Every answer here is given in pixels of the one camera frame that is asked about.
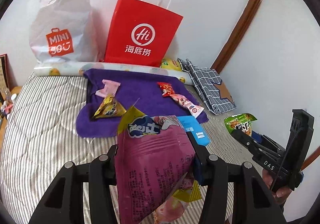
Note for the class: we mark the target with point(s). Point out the red Haidilao paper bag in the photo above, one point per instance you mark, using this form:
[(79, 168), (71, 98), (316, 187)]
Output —
[(140, 33)]

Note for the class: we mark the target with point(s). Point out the plush toys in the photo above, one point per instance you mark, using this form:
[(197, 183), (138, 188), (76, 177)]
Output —
[(7, 106)]

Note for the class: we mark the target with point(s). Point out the rolled fruit print mat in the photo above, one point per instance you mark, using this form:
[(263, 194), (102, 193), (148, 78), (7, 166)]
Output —
[(72, 68)]

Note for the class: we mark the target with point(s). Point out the white Miniso plastic bag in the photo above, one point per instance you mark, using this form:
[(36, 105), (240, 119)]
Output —
[(62, 30)]

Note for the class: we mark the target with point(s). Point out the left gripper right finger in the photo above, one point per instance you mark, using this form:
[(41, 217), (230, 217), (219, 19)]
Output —
[(252, 200)]

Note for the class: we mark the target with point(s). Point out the red small snack packet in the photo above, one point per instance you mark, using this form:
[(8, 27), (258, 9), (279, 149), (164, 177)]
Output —
[(167, 89)]

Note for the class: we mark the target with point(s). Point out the pink white candy packet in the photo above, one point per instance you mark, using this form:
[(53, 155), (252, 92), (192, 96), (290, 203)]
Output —
[(195, 110)]

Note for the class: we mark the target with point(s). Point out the grey checked folded cloth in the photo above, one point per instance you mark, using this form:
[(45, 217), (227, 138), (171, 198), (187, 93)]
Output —
[(210, 87)]

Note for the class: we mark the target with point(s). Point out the blue tissue pack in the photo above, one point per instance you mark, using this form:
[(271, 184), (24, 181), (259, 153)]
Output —
[(190, 124)]

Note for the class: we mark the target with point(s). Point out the green snack packet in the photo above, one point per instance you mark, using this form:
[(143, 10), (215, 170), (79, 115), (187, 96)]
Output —
[(240, 122)]

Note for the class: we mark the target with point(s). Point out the person's right hand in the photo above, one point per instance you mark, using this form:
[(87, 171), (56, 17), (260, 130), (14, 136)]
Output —
[(281, 194)]

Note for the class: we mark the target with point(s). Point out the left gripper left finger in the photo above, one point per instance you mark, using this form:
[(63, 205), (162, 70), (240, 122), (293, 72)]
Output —
[(63, 200)]

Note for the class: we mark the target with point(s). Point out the pink snack bag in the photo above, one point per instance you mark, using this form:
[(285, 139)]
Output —
[(174, 207)]

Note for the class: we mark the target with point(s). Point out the yellow triangular snack packet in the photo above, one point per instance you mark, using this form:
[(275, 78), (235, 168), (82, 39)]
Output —
[(109, 108)]

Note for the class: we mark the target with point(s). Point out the small pink wrapper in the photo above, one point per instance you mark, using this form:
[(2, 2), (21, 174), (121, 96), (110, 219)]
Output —
[(110, 88)]

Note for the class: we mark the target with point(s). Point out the yellow tea drink pack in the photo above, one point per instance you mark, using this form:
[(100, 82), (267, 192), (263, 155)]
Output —
[(170, 64)]

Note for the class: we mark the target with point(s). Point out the purple towel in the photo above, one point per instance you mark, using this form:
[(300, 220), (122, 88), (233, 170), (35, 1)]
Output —
[(139, 89)]

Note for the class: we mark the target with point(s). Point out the brown wooden door frame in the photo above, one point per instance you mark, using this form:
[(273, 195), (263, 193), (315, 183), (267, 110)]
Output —
[(236, 35)]

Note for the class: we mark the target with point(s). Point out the large magenta snack bag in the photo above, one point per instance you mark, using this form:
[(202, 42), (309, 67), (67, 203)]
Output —
[(154, 155)]

